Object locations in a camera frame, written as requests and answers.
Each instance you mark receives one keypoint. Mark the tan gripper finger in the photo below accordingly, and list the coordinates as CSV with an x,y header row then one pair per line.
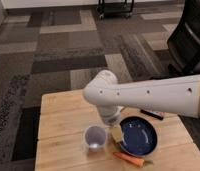
x,y
117,133

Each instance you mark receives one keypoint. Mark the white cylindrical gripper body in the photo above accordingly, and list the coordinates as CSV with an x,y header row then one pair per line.
x,y
110,115

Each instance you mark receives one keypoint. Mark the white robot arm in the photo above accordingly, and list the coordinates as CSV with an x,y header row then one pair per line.
x,y
179,95

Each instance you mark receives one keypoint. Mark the orange red pepper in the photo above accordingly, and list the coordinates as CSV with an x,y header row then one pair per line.
x,y
140,162

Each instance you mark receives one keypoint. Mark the dark blue bowl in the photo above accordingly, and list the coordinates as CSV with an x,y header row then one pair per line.
x,y
139,136

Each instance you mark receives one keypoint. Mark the brown black rectangular box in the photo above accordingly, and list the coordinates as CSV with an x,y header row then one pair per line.
x,y
155,114

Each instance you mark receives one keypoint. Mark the black office chair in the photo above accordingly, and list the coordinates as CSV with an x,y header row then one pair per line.
x,y
184,42

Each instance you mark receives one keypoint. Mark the black wheeled cart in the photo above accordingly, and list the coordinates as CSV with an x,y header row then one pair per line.
x,y
104,9

